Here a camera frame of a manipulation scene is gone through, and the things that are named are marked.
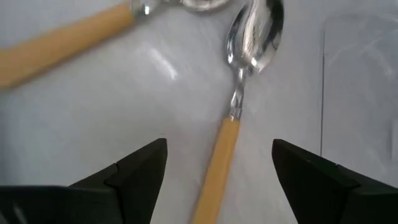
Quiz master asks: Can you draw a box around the clear plastic container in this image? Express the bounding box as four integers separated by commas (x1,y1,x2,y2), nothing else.
320,12,398,189

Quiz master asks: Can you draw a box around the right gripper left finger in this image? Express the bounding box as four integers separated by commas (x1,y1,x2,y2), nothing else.
0,138,169,224

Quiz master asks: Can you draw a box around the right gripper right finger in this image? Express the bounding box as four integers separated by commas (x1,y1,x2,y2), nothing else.
272,139,398,224

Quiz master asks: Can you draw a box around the orange handled silver spoon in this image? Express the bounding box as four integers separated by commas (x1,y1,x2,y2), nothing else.
0,0,233,91
190,0,285,224

